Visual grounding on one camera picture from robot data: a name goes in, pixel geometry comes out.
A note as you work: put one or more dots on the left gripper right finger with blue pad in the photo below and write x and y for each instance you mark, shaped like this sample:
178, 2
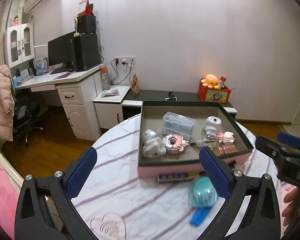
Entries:
251, 209

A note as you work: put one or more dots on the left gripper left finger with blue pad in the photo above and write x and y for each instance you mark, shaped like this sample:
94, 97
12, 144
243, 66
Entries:
33, 219

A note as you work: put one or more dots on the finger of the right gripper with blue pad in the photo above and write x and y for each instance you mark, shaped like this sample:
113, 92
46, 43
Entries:
289, 140

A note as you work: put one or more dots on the teal ball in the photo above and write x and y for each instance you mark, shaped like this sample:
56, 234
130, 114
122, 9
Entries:
202, 193

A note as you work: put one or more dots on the rose gold tube case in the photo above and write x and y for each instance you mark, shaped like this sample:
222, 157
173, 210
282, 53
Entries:
221, 150

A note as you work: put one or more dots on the pink white block cat figure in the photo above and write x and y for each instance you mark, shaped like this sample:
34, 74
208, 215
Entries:
225, 138

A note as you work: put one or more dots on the pink donut block figure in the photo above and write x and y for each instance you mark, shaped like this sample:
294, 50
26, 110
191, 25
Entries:
175, 144

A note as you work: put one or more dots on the clear plastic floss box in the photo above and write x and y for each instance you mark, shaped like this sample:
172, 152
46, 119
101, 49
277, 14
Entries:
178, 124

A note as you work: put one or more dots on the person's right hand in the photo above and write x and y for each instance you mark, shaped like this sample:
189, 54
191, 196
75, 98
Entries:
292, 199

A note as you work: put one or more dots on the white striped bed sheet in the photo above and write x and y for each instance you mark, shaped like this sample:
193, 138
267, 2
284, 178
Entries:
116, 204

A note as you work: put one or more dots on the white round device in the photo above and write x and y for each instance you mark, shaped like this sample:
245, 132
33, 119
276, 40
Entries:
212, 126

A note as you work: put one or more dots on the blue yellow small box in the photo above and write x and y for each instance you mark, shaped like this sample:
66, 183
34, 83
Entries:
167, 178

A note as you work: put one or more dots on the pink black-rimmed storage box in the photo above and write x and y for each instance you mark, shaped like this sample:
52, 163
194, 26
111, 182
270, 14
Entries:
152, 113

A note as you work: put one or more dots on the white bedside cabinet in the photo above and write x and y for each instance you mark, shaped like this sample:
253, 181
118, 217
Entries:
109, 109

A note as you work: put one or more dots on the silver ball ornament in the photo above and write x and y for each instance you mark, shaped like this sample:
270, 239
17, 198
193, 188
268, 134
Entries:
149, 134

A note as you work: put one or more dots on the white desk with drawers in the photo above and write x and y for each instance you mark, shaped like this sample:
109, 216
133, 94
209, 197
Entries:
77, 92

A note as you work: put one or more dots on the black white low cabinet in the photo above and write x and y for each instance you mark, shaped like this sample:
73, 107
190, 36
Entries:
131, 105

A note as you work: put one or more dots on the colourful packet on cabinet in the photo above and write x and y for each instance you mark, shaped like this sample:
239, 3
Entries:
110, 92

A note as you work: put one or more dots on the red cartoon storage crate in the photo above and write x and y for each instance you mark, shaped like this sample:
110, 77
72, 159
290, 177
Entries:
213, 95

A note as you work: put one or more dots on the pink quilt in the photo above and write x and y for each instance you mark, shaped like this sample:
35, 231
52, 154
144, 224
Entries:
8, 204

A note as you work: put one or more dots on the black office chair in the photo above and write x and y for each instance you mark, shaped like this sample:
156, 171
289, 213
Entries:
26, 114

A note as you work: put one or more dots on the clear bottle orange cap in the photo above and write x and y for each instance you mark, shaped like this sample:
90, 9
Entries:
106, 82

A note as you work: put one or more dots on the orange octopus plush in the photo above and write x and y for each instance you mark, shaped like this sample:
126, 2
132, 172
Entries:
210, 81

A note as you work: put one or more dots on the orange snack bag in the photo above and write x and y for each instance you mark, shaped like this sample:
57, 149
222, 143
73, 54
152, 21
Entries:
135, 85

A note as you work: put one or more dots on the pink puffer jacket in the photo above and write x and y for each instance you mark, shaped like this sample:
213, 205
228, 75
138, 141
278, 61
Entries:
6, 104

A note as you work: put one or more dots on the black computer tower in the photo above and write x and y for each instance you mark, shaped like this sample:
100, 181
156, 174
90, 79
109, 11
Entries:
85, 53

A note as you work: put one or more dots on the black computer monitor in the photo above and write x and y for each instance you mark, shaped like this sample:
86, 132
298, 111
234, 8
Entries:
60, 53

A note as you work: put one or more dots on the white glass-door cabinet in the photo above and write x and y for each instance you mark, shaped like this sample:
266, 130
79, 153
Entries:
18, 44

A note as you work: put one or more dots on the black speaker box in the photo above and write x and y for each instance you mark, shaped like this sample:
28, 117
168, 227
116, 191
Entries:
86, 24

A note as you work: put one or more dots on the red triangular flag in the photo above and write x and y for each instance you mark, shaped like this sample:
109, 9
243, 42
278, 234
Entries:
84, 8

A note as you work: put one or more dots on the pink doll on cabinet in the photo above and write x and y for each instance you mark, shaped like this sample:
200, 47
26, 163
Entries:
15, 21

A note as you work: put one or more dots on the white wall power outlet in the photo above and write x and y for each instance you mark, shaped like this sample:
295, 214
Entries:
131, 60

